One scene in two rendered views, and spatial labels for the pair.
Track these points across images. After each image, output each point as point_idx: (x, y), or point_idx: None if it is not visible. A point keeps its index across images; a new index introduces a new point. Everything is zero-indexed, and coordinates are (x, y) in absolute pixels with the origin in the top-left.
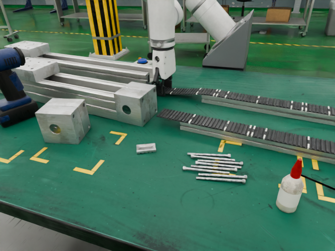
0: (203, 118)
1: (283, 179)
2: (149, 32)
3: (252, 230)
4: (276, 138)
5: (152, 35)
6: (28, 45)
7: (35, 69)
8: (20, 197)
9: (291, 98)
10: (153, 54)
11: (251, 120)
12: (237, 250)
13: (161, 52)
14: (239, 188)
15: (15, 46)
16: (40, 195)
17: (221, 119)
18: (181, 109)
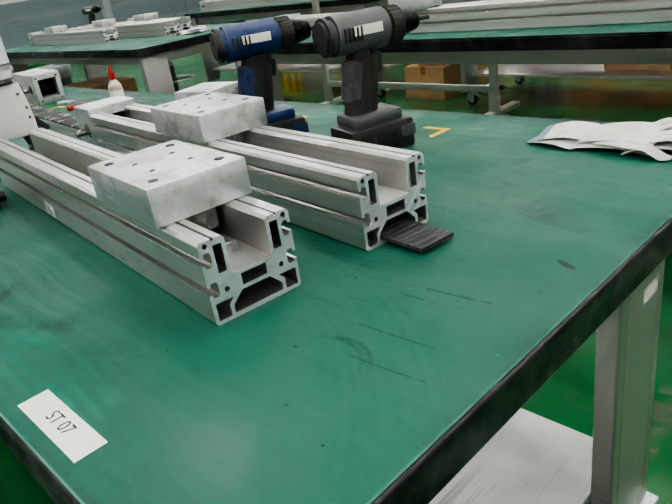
0: (72, 123)
1: (117, 84)
2: (0, 52)
3: (154, 102)
4: (57, 113)
5: (6, 55)
6: (158, 156)
7: (203, 93)
8: (281, 103)
9: None
10: (20, 88)
11: (20, 143)
12: (173, 98)
13: (13, 81)
14: None
15: (203, 153)
16: None
17: (61, 122)
18: None
